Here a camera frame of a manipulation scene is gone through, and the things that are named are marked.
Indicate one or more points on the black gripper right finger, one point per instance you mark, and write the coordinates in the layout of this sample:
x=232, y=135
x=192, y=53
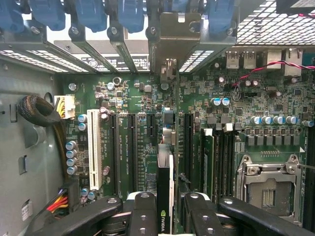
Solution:
x=201, y=216

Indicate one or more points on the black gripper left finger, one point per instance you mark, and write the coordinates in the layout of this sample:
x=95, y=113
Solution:
x=142, y=216

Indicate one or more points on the black RAM slot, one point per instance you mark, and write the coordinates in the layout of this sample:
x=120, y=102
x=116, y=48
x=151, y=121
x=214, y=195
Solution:
x=230, y=159
x=224, y=159
x=217, y=159

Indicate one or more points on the long black expansion slot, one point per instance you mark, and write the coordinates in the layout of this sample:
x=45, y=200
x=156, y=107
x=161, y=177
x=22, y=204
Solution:
x=114, y=152
x=189, y=147
x=132, y=152

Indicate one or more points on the metal CPU socket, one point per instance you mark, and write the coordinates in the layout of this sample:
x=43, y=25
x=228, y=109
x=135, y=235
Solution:
x=268, y=186

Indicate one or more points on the black power connector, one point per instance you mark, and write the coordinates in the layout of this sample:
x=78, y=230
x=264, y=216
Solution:
x=72, y=194

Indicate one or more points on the white expansion slot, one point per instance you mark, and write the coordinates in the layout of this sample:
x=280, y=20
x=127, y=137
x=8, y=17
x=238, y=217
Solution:
x=94, y=147

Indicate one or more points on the short black expansion slot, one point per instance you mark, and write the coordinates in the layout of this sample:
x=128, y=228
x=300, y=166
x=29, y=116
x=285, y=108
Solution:
x=151, y=125

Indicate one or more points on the green motherboard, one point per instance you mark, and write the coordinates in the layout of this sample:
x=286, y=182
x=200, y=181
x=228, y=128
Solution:
x=137, y=93

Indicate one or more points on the white power connector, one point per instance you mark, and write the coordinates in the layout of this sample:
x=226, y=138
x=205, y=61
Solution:
x=64, y=107

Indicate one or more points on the black and grey PC case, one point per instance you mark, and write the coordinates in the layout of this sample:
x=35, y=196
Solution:
x=24, y=147

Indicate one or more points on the blue slot retention clip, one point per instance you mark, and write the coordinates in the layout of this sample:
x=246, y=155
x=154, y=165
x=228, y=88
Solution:
x=220, y=17
x=9, y=14
x=131, y=14
x=48, y=13
x=91, y=14

